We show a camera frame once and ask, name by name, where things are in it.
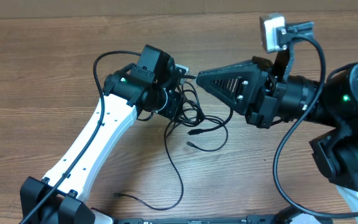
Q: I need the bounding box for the black usb cable short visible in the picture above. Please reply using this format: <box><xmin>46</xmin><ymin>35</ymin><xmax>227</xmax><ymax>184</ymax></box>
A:
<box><xmin>177</xmin><ymin>81</ymin><xmax>234</xmax><ymax>152</ymax></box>

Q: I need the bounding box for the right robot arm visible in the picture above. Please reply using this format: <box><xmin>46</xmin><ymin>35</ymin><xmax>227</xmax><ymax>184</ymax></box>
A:
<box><xmin>196</xmin><ymin>56</ymin><xmax>358</xmax><ymax>219</ymax></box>

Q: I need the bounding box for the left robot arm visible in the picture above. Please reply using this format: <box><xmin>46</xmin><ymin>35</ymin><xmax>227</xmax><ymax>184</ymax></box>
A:
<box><xmin>20</xmin><ymin>45</ymin><xmax>189</xmax><ymax>223</ymax></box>

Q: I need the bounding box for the black usb cable long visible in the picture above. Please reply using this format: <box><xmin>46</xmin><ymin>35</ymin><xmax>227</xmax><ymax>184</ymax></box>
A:
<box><xmin>114</xmin><ymin>81</ymin><xmax>207</xmax><ymax>211</ymax></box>

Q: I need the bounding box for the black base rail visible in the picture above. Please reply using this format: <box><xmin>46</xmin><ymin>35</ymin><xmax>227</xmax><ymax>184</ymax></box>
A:
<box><xmin>91</xmin><ymin>205</ymin><xmax>333</xmax><ymax>224</ymax></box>

